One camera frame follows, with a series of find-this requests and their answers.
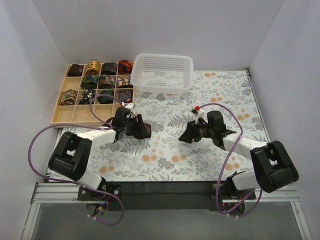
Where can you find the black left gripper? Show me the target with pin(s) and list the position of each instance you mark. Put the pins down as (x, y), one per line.
(138, 125)

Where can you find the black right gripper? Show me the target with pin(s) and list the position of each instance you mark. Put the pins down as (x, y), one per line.
(195, 131)

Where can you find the brown paisley patterned tie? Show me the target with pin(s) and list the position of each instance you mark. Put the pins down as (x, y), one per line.
(143, 131)

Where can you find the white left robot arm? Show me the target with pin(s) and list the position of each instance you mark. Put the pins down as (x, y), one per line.
(71, 155)

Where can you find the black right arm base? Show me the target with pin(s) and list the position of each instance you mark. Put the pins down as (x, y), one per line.
(228, 199)

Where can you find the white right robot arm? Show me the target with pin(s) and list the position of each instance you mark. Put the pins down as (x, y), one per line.
(272, 165)

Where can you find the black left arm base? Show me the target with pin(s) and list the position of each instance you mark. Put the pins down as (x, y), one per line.
(98, 204)

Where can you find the rolled navy paisley rose tie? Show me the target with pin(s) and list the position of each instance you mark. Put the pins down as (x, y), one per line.
(125, 95)

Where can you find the rolled dark green tie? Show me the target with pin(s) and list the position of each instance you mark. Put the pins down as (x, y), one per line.
(106, 96)

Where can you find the rolled pink floral dark tie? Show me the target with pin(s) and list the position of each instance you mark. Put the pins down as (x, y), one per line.
(123, 81)

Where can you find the white plastic mesh basket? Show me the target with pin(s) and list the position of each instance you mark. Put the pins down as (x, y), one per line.
(162, 73)

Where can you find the wooden compartment tray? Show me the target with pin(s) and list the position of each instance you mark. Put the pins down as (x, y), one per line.
(91, 114)

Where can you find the rolled black white floral tie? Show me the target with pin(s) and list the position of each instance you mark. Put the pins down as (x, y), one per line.
(87, 96)

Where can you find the rolled orange black tie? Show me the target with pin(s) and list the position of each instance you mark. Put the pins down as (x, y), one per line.
(125, 67)

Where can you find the rolled dark grey tie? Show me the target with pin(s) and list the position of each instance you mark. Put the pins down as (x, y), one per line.
(109, 68)

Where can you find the rolled navy yellow leaf tie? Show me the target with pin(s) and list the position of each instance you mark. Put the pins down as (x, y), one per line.
(90, 82)

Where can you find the rolled green camouflage floral tie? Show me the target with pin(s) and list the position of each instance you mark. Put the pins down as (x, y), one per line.
(68, 98)

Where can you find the rolled yellow black tie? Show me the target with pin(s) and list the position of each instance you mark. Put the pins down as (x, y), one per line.
(93, 68)

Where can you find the rolled dark maroon tie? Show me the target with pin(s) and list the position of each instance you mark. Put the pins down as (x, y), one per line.
(76, 70)

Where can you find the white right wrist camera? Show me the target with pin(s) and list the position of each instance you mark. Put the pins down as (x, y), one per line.
(198, 113)

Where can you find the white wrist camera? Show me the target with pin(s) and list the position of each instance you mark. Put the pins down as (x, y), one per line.
(198, 113)
(131, 106)

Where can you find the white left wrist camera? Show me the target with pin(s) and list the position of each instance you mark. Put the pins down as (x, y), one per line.
(131, 106)

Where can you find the aluminium frame rail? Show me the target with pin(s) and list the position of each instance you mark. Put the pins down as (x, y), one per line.
(67, 193)

